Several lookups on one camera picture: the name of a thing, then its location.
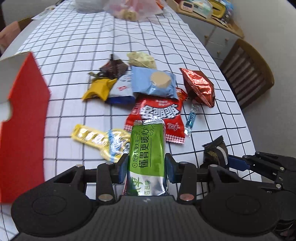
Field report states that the black striped snack packet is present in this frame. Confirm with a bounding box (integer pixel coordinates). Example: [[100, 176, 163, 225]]
[[200, 136, 229, 169]]

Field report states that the yellow minion candy packet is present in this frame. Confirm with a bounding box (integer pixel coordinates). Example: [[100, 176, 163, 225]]
[[71, 124, 130, 163]]

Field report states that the green silver snack bar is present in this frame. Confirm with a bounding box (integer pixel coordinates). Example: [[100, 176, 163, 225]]
[[125, 118, 168, 196]]

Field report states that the red Korean snack packet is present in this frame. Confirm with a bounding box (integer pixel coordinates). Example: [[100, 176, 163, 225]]
[[124, 88, 188, 144]]

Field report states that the shiny red foil packet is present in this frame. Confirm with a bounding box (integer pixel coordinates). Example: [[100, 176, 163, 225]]
[[180, 68, 215, 108]]

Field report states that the light blue cookie packet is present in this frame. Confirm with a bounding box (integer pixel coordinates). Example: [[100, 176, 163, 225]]
[[131, 66, 178, 99]]

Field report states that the dark brown chocolate packet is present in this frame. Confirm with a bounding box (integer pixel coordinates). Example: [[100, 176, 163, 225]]
[[88, 54, 128, 79]]

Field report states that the blue clear wrapped candy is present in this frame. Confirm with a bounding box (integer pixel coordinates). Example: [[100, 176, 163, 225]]
[[184, 103, 199, 137]]

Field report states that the white blue snack packet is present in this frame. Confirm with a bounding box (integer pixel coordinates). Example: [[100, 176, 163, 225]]
[[106, 74, 135, 104]]

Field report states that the yellow candy wrapper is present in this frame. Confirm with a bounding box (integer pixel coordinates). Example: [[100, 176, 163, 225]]
[[82, 78, 117, 101]]

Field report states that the wooden chair right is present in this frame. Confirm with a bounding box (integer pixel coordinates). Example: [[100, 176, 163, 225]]
[[220, 39, 274, 109]]

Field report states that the red white cardboard box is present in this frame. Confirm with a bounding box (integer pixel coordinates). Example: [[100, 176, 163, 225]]
[[1, 52, 50, 204]]

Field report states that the cream beige snack packet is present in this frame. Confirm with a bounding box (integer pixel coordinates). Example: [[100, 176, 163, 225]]
[[126, 51, 157, 69]]

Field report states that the wooden sideboard cabinet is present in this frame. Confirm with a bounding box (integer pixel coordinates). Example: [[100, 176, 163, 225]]
[[166, 1, 244, 66]]

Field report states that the white grid tablecloth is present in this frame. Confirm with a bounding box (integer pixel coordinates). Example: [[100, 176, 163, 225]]
[[0, 0, 263, 241]]

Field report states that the yellow black case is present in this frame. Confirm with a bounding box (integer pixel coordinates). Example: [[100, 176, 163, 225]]
[[209, 0, 226, 19]]

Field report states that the tissue pack on sideboard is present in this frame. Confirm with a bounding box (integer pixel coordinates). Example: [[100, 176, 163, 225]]
[[192, 0, 213, 19]]

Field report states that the white digital timer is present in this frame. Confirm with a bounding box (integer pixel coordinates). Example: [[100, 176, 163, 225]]
[[179, 1, 194, 13]]

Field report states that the pink plastic bag with food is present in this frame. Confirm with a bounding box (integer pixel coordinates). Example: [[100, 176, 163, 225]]
[[103, 0, 166, 22]]

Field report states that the grey translucent plastic bag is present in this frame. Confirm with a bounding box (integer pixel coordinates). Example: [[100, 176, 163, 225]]
[[75, 0, 108, 14]]

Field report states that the wooden chair with pink cloth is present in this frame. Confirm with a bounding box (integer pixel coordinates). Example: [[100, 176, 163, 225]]
[[0, 18, 33, 55]]

